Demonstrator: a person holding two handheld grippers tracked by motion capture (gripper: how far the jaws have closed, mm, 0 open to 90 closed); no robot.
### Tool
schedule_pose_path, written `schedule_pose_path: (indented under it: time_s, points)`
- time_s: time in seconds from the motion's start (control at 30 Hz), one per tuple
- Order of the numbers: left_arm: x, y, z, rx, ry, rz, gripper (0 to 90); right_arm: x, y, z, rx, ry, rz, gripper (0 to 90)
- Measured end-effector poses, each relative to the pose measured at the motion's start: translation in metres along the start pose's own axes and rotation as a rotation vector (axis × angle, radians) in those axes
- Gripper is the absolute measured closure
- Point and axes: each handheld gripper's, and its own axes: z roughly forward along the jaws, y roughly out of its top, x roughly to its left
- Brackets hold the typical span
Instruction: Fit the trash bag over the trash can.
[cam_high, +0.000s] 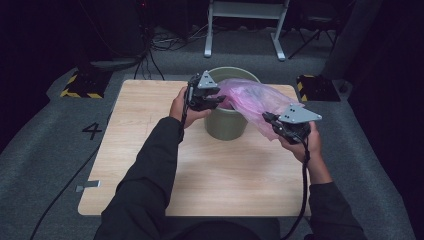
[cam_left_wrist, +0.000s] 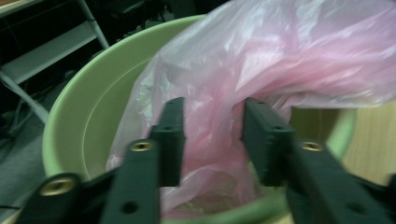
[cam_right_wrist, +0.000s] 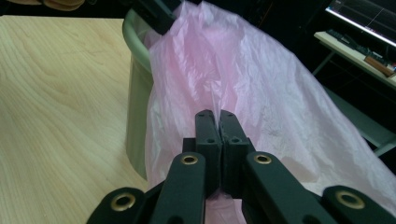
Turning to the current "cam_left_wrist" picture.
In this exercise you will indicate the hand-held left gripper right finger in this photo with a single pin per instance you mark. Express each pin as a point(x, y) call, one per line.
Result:
point(271, 140)

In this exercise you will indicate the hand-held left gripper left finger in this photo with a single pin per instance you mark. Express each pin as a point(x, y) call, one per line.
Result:
point(168, 137)

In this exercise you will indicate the pink plastic bag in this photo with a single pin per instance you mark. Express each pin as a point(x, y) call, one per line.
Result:
point(264, 62)

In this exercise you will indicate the green plastic bin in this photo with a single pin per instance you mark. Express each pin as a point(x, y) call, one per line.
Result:
point(84, 118)

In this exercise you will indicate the white metal stand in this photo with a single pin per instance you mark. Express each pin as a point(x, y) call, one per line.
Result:
point(49, 46)

